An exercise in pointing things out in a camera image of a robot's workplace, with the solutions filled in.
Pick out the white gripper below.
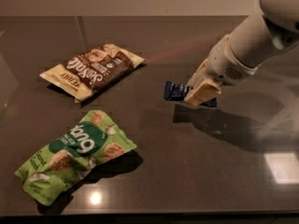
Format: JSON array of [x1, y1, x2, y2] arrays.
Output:
[[184, 35, 258, 106]]

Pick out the dark blue rxbar wrapper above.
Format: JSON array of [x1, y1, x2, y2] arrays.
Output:
[[164, 81, 217, 107]]

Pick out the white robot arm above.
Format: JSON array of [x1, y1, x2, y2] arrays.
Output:
[[184, 0, 299, 106]]

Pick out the green snack bag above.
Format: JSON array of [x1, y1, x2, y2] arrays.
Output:
[[15, 110, 136, 206]]

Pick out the brown Sun Salt chip bag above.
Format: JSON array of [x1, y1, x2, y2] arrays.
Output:
[[40, 44, 145, 102]]

